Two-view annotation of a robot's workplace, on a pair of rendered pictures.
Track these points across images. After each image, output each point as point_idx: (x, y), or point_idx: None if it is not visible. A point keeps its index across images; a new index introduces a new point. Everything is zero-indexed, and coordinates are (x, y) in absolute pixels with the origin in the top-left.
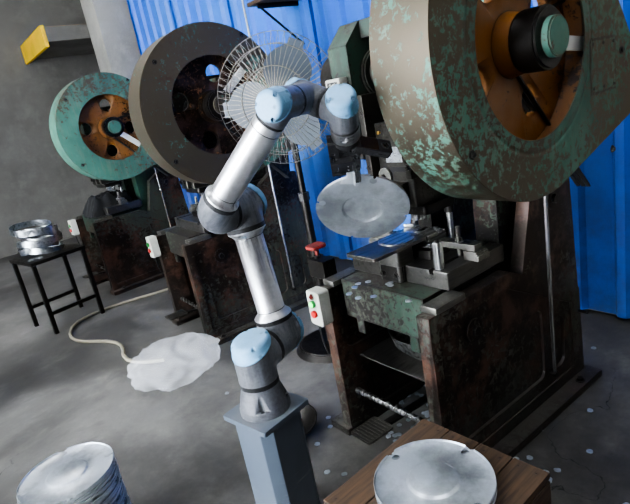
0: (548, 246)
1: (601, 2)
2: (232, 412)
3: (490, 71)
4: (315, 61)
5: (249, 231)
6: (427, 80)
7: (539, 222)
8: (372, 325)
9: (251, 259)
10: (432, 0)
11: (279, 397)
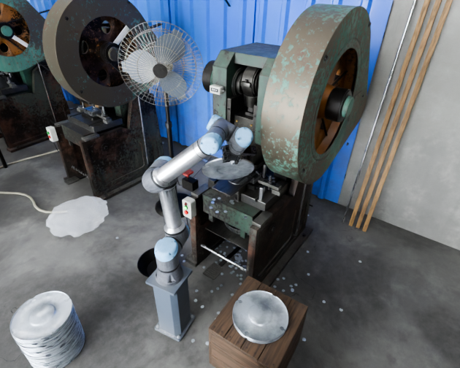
0: None
1: (362, 75)
2: (150, 279)
3: None
4: (189, 49)
5: (169, 188)
6: (295, 140)
7: None
8: None
9: (168, 201)
10: (307, 101)
11: (179, 272)
